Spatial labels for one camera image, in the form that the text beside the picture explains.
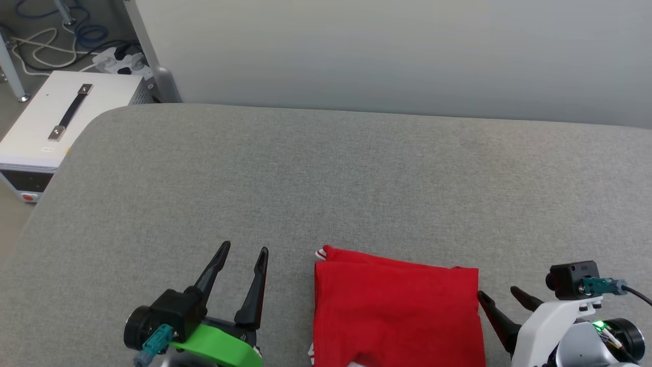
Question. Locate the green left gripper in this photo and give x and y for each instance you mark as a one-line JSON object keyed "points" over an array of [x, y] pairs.
{"points": [[219, 346]]}

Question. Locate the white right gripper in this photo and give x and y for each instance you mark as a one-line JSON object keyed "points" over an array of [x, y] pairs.
{"points": [[545, 326]]}

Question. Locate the red Bulls 23 jersey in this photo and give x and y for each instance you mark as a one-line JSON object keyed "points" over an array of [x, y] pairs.
{"points": [[397, 311]]}

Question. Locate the white power strip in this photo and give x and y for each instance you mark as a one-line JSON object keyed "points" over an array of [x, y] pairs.
{"points": [[122, 63]]}

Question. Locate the white metal equipment box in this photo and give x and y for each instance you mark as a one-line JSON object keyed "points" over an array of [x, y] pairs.
{"points": [[41, 117]]}

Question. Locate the grey metal table leg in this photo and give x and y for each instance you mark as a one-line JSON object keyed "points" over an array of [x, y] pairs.
{"points": [[65, 12], [12, 71]]}

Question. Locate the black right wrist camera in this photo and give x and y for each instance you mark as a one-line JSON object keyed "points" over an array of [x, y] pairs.
{"points": [[570, 280]]}

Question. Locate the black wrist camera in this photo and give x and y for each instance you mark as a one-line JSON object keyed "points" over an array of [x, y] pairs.
{"points": [[570, 280], [175, 311]]}

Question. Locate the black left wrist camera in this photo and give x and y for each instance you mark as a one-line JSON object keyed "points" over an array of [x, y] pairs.
{"points": [[175, 311]]}

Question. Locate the grey metal frame post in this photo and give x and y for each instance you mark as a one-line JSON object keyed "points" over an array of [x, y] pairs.
{"points": [[163, 81]]}

